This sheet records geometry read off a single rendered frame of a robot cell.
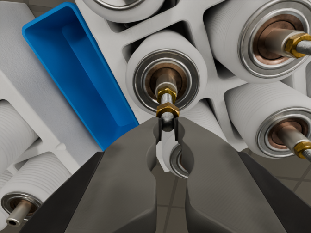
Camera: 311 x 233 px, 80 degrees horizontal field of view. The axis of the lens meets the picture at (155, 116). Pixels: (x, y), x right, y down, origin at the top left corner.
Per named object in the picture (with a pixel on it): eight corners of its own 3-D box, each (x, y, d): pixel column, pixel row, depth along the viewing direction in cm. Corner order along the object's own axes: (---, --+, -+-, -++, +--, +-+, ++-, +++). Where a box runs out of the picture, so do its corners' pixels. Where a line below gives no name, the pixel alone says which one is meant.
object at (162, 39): (144, 80, 40) (132, 123, 24) (136, 31, 35) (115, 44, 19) (190, 75, 39) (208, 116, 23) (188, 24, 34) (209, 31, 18)
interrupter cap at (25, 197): (-7, 196, 32) (-10, 199, 31) (27, 185, 30) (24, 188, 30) (24, 221, 35) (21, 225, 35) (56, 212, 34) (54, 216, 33)
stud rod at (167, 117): (170, 94, 20) (174, 133, 13) (160, 93, 20) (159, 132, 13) (171, 84, 19) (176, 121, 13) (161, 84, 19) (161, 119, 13)
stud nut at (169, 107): (176, 124, 15) (177, 130, 14) (155, 122, 15) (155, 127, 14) (179, 102, 14) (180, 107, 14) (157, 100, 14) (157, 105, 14)
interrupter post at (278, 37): (292, 31, 18) (316, 33, 16) (279, 55, 20) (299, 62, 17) (270, 24, 18) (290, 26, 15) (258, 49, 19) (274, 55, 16)
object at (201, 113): (156, 115, 44) (152, 173, 28) (171, 78, 39) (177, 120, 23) (194, 128, 45) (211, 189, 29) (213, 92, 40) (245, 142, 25)
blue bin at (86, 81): (53, 25, 42) (16, 28, 31) (95, 2, 39) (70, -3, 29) (118, 130, 54) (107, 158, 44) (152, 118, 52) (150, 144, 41)
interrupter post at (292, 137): (296, 135, 24) (315, 151, 21) (277, 142, 25) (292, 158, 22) (294, 120, 23) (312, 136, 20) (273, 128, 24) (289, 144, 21)
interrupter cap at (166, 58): (139, 114, 24) (138, 117, 23) (127, 52, 20) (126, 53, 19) (200, 108, 23) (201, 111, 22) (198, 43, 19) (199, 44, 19)
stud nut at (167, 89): (173, 104, 19) (174, 108, 18) (156, 103, 19) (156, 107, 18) (176, 86, 18) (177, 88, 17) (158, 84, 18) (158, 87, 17)
